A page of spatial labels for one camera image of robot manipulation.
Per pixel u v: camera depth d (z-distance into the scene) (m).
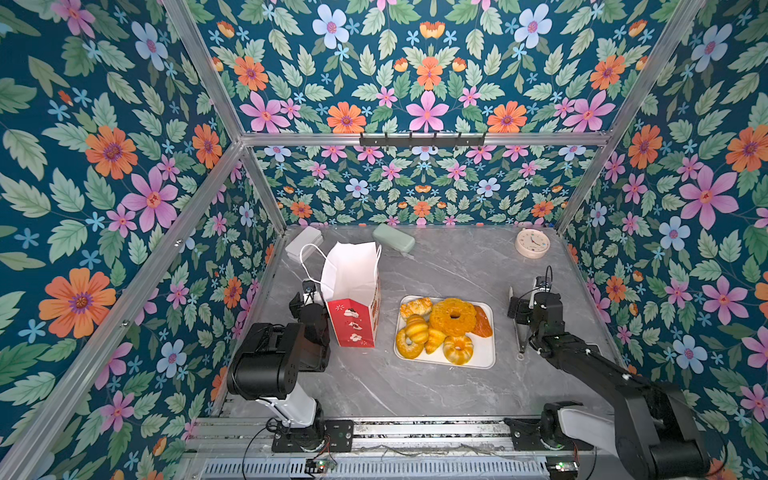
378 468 0.70
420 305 0.93
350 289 1.00
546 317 0.68
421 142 0.91
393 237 1.13
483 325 0.90
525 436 0.73
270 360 0.47
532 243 1.11
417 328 0.85
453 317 0.87
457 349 0.86
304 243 1.11
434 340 0.86
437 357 0.87
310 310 0.77
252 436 0.73
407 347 0.86
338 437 0.73
